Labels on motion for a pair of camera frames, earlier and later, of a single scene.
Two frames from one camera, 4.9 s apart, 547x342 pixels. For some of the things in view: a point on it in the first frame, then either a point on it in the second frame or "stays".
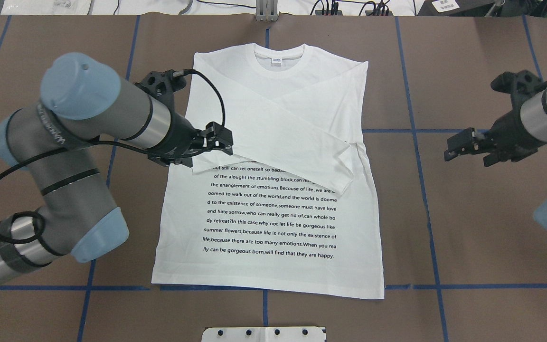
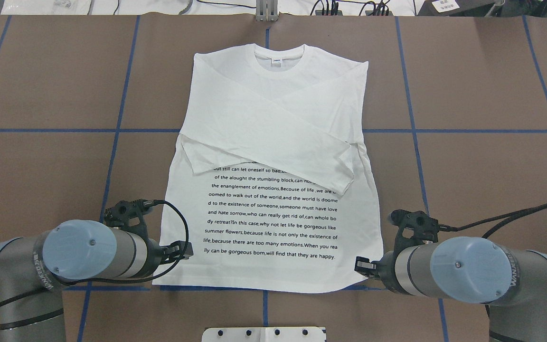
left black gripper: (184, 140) -> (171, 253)
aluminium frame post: (267, 10) stays
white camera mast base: (264, 334) stays
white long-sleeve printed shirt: (290, 211) stays
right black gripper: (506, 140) -> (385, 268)
